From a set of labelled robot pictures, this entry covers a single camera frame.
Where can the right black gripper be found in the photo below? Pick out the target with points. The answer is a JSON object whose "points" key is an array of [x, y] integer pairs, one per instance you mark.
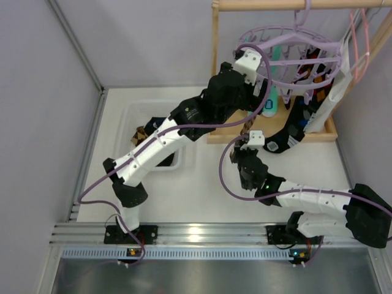
{"points": [[243, 154]]}

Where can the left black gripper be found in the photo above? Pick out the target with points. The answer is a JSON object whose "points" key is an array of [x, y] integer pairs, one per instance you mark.
{"points": [[255, 96]]}

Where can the brown striped sock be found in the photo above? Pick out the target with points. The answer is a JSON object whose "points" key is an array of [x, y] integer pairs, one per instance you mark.
{"points": [[243, 138]]}

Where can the black grey blue sock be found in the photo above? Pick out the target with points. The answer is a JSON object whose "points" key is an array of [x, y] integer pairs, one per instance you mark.
{"points": [[301, 114]]}

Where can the purple round clip hanger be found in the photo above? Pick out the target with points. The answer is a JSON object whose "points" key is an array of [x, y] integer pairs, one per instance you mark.
{"points": [[294, 42]]}

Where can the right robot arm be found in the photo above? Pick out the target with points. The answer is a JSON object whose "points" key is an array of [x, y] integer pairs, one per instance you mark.
{"points": [[358, 213]]}

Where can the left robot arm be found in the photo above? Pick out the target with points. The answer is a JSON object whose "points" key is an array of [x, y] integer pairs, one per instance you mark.
{"points": [[188, 122]]}

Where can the teal sock with blue patch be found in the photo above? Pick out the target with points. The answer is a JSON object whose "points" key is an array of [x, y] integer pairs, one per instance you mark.
{"points": [[270, 107]]}

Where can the wooden clothes rack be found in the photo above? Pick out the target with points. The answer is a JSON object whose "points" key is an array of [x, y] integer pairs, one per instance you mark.
{"points": [[329, 133]]}

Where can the argyle sock red yellow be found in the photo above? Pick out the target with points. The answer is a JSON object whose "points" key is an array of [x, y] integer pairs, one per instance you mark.
{"points": [[320, 94]]}

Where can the white tote bag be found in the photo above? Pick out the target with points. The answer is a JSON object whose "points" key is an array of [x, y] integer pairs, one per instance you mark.
{"points": [[336, 93]]}

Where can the brown argyle sock in bin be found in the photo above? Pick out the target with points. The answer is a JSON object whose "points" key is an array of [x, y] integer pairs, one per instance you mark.
{"points": [[139, 136]]}

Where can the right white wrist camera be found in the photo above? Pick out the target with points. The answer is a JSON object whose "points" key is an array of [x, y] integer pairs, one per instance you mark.
{"points": [[253, 140]]}

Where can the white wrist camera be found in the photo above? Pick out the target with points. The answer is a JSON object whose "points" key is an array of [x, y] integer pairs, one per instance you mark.
{"points": [[253, 140], [247, 66]]}

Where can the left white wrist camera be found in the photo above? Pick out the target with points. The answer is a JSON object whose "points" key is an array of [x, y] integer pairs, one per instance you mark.
{"points": [[247, 66]]}

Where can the aluminium mounting rail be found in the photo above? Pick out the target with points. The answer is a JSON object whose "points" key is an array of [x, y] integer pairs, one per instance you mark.
{"points": [[177, 234]]}

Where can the slotted grey cable duct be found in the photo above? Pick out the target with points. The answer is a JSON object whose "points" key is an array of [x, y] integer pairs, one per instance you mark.
{"points": [[182, 253]]}

